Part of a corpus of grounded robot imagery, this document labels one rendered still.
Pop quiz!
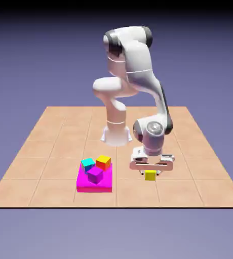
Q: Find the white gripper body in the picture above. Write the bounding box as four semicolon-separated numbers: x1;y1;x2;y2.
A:
129;159;174;171

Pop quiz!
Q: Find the large magenta box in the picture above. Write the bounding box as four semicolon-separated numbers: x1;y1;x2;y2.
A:
76;161;113;193

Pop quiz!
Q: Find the small purple cube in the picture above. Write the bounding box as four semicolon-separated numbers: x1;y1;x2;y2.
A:
87;166;104;185

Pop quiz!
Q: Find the small orange cube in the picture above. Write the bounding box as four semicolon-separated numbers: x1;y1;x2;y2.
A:
95;154;111;172

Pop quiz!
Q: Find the small cyan cube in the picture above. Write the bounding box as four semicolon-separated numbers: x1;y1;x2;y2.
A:
81;157;96;174

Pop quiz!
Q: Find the small yellow cube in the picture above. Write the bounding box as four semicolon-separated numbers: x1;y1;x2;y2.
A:
144;169;157;182

